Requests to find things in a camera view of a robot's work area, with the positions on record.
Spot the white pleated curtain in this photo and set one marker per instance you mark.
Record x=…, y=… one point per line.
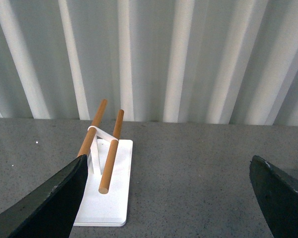
x=212, y=61

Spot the white wooden towel rack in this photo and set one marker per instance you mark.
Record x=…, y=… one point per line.
x=109, y=158

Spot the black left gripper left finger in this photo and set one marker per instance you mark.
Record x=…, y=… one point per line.
x=50, y=210

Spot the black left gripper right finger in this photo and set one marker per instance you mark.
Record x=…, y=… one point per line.
x=277, y=196

